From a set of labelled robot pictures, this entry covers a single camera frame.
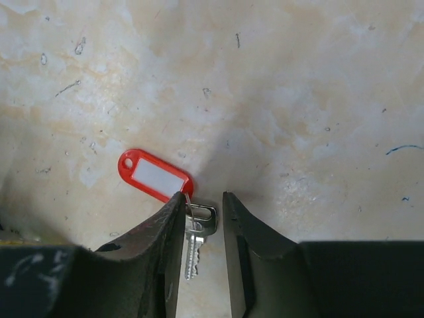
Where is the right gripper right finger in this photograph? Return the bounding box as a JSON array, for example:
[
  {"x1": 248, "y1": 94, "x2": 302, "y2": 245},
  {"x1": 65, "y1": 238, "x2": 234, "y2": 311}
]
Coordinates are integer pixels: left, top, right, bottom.
[{"x1": 223, "y1": 192, "x2": 318, "y2": 317}]

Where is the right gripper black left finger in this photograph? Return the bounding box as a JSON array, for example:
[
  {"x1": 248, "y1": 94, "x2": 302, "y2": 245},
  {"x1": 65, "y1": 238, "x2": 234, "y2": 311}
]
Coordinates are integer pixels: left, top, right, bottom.
[{"x1": 49, "y1": 192, "x2": 186, "y2": 317}]

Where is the red tagged key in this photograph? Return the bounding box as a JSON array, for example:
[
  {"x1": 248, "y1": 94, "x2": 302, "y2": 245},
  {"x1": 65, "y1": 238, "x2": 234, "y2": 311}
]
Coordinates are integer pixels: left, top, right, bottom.
[{"x1": 117, "y1": 149, "x2": 219, "y2": 280}]

